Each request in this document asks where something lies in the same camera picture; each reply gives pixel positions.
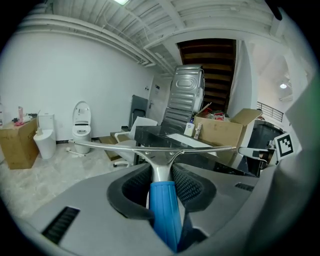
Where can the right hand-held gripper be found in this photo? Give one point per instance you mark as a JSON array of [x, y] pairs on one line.
[[284, 147]]

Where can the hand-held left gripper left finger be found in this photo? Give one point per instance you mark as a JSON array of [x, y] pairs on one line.
[[87, 220]]

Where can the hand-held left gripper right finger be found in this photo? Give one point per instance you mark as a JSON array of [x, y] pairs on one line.
[[215, 197]]

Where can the black bin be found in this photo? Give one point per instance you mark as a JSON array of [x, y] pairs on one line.
[[265, 132]]

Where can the open brown cardboard box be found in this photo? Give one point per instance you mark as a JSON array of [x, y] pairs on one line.
[[220, 132]]

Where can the black metal railing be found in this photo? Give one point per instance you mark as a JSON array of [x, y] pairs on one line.
[[271, 112]]

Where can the small patterned package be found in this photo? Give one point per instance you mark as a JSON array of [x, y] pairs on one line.
[[198, 130]]

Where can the white soap pouch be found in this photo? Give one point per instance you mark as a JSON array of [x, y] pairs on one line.
[[190, 129]]

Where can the person's grey clothing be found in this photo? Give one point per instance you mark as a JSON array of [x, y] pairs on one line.
[[290, 200]]

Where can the white pipe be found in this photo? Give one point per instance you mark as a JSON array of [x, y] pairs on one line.
[[75, 152]]

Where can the round ceiling lamp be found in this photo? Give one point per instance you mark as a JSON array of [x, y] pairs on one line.
[[283, 86]]

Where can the wooden boards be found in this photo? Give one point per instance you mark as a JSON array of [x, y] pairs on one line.
[[110, 140]]

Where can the grey metal washing machine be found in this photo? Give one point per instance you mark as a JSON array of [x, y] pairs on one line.
[[182, 100]]

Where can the dark wooden staircase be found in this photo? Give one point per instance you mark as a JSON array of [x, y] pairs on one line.
[[212, 75]]

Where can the white toilet with closed lid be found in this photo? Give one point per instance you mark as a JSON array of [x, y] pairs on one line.
[[46, 142]]

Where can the black counter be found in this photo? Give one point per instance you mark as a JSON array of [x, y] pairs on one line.
[[150, 136]]

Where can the white toilet with open lid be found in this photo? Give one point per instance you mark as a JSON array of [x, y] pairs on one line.
[[81, 125]]

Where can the closed brown cardboard box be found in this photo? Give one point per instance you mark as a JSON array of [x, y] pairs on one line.
[[17, 145]]

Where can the white office chair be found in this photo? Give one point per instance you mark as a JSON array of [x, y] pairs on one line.
[[143, 123]]

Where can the white door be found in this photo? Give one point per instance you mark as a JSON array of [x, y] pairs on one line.
[[156, 100]]

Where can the dark grey folded chair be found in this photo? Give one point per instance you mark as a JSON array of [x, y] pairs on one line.
[[138, 106]]

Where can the pink bottle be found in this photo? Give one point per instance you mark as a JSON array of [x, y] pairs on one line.
[[20, 114]]

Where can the rectangular ceiling light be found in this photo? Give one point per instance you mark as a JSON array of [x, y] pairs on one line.
[[121, 1]]

